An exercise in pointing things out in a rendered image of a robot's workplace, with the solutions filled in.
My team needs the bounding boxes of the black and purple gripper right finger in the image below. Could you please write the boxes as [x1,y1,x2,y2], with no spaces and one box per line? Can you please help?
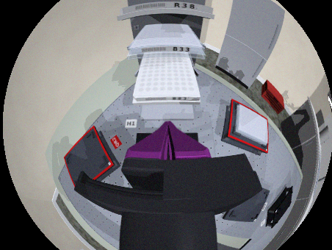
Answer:
[168,121,212,160]

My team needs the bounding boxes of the dark grey flat plate with corner locators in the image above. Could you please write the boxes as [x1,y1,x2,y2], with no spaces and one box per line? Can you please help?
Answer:
[222,188,270,222]

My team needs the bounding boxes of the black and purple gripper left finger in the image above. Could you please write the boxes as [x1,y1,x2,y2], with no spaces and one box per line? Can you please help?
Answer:
[125,121,168,160]

